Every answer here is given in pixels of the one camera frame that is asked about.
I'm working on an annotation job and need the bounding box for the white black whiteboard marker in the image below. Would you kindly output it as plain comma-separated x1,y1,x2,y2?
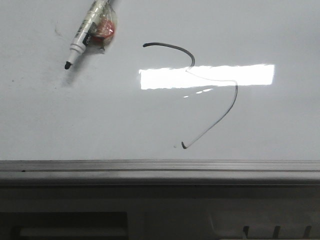
64,0,108,70

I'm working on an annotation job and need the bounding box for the red magnet taped to marker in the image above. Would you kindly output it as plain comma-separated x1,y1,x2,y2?
91,3,118,52

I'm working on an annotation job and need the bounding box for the grey aluminium whiteboard frame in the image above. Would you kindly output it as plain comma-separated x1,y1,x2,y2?
0,159,320,187

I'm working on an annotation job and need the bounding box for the white whiteboard surface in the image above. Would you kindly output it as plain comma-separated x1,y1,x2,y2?
0,0,320,161

